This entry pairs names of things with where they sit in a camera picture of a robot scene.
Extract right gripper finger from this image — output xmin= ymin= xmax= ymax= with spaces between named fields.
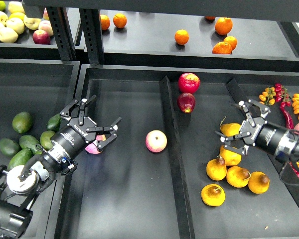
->
xmin=229 ymin=99 xmax=271 ymax=127
xmin=214 ymin=131 xmax=249 ymax=156

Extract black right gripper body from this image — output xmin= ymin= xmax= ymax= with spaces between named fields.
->
xmin=240 ymin=117 xmax=299 ymax=159

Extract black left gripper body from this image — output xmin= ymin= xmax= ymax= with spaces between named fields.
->
xmin=47 ymin=117 xmax=97 ymax=172

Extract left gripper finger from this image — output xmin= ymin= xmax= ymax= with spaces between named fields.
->
xmin=60 ymin=95 xmax=96 ymax=125
xmin=86 ymin=117 xmax=122 ymax=152

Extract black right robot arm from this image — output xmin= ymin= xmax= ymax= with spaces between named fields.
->
xmin=215 ymin=99 xmax=299 ymax=172

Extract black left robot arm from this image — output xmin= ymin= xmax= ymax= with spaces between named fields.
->
xmin=0 ymin=95 xmax=121 ymax=239

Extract yellow pear with stem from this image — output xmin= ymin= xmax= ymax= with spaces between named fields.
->
xmin=219 ymin=116 xmax=241 ymax=137

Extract dark green avocado by rim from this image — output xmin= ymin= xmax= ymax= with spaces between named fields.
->
xmin=47 ymin=114 xmax=61 ymax=132

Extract light green avocado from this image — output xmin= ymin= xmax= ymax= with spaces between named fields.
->
xmin=40 ymin=130 xmax=55 ymax=150

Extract yellow pear left cluster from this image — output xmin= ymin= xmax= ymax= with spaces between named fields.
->
xmin=206 ymin=155 xmax=227 ymax=181

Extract yellow pear cluster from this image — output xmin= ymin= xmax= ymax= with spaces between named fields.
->
xmin=206 ymin=155 xmax=227 ymax=181
xmin=226 ymin=166 xmax=251 ymax=188
xmin=248 ymin=171 xmax=270 ymax=194

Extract dark green avocado middle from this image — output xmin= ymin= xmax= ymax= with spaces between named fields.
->
xmin=18 ymin=135 xmax=41 ymax=154

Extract yellow pear middle cluster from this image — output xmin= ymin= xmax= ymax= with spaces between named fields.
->
xmin=226 ymin=166 xmax=251 ymax=188

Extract yellow pear right cluster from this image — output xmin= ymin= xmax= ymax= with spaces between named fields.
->
xmin=248 ymin=171 xmax=270 ymax=194

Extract dark green avocado far left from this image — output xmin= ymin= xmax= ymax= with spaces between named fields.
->
xmin=0 ymin=138 xmax=20 ymax=157

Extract pink apple left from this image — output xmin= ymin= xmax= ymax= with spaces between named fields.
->
xmin=85 ymin=134 xmax=106 ymax=154

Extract orange cherry tomato bunch left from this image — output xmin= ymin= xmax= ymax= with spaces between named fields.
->
xmin=259 ymin=87 xmax=276 ymax=106

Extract red chili pepper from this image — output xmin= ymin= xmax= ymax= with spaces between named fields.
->
xmin=280 ymin=102 xmax=294 ymax=129

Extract red cherry tomato bunch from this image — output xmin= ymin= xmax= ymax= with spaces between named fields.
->
xmin=275 ymin=83 xmax=292 ymax=107

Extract pink apple centre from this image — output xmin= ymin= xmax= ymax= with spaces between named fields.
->
xmin=146 ymin=130 xmax=167 ymax=153

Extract dark red apple lower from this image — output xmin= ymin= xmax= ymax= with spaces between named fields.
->
xmin=177 ymin=93 xmax=196 ymax=114

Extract orange front right shelf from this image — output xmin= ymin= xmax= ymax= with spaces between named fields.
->
xmin=212 ymin=41 xmax=232 ymax=54

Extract red apple upper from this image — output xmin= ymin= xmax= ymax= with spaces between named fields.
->
xmin=178 ymin=73 xmax=200 ymax=94

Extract orange behind front right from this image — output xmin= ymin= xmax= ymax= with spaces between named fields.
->
xmin=223 ymin=36 xmax=238 ymax=51

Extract red apple on shelf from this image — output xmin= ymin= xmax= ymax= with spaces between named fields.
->
xmin=32 ymin=29 xmax=51 ymax=45

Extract large orange upper right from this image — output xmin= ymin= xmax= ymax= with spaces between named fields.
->
xmin=214 ymin=17 xmax=233 ymax=35

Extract pink apple on shelf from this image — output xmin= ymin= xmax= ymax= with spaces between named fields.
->
xmin=38 ymin=20 xmax=53 ymax=37

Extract pale yellow apple front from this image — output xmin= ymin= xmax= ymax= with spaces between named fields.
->
xmin=0 ymin=27 xmax=18 ymax=43

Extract orange tangerine shelf left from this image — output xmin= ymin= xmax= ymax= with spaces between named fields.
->
xmin=100 ymin=14 xmax=111 ymax=31

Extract orange tangerine shelf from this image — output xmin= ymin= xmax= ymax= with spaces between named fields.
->
xmin=100 ymin=14 xmax=111 ymax=31
xmin=174 ymin=29 xmax=189 ymax=45

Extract orange tangerine centre shelf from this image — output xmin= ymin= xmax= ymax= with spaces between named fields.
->
xmin=174 ymin=29 xmax=189 ymax=45

